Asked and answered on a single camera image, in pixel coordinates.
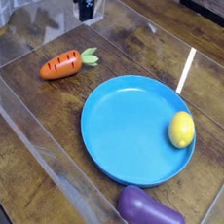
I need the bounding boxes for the yellow toy lemon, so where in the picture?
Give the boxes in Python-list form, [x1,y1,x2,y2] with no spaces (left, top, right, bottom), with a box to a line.
[168,111,196,149]

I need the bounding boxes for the clear acrylic enclosure wall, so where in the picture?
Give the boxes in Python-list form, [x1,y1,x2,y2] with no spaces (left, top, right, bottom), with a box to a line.
[0,0,224,224]

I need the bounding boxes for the blue round tray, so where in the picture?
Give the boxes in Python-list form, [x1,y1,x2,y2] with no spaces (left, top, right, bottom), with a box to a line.
[80,75,195,188]

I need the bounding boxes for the orange toy carrot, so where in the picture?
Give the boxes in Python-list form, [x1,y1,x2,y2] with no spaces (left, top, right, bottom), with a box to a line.
[39,48,99,80]

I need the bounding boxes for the purple toy eggplant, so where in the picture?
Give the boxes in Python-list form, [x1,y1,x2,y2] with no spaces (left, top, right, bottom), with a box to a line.
[118,185,186,224]

